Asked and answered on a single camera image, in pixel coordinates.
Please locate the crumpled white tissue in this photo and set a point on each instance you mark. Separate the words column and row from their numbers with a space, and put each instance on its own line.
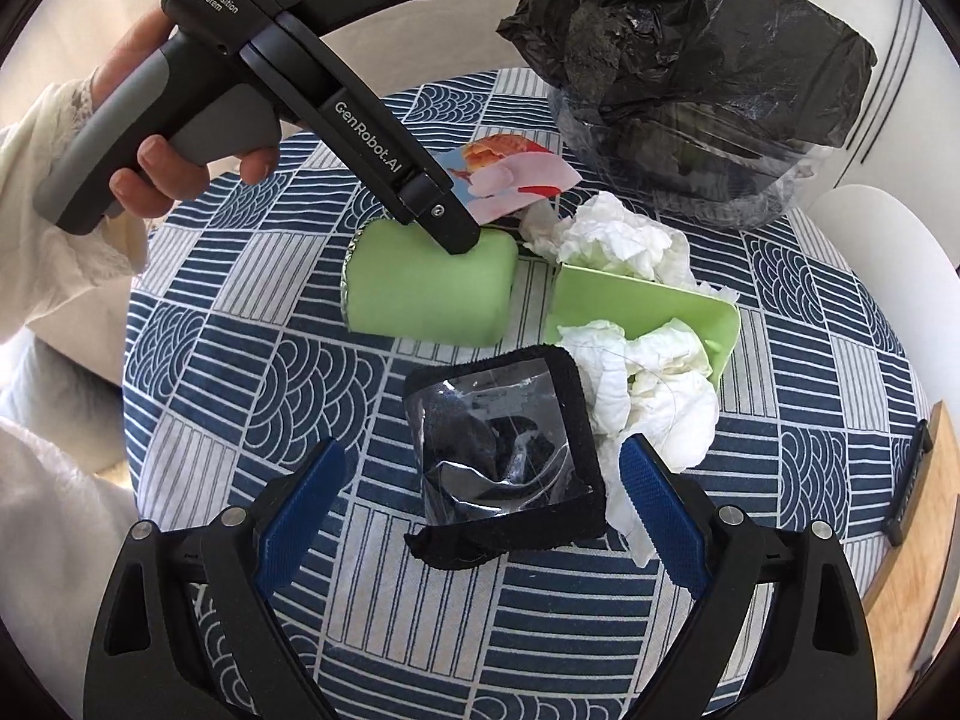
column 660, row 405
column 607, row 236

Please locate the wooden cutting board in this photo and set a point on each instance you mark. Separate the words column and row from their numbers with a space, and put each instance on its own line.
column 911, row 600

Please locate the person's left hand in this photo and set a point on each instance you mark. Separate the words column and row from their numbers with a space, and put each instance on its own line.
column 142, row 180

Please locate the pink snack packet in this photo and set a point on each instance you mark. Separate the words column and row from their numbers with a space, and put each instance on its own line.
column 510, row 172

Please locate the blue white patterned tablecloth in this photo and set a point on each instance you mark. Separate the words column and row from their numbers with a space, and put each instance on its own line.
column 465, row 652

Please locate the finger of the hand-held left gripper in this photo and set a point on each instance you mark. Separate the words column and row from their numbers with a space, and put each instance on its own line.
column 442, row 221

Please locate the green plastic container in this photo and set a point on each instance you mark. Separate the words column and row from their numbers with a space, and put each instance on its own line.
column 600, row 296

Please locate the black cloth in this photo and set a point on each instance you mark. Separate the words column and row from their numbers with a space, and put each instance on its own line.
column 577, row 465

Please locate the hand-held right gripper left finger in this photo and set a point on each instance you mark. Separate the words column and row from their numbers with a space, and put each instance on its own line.
column 300, row 517

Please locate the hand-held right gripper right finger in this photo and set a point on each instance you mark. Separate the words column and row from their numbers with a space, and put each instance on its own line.
column 664, row 510

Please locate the green snack packet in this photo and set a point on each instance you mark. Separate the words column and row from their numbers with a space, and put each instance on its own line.
column 427, row 292

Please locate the white chair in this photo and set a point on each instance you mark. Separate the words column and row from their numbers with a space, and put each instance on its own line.
column 885, row 240

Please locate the person's white clothing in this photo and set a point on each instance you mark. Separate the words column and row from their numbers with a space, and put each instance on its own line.
column 60, row 472

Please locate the trash bin with black bag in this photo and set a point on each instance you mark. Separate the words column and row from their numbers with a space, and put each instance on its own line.
column 712, row 52

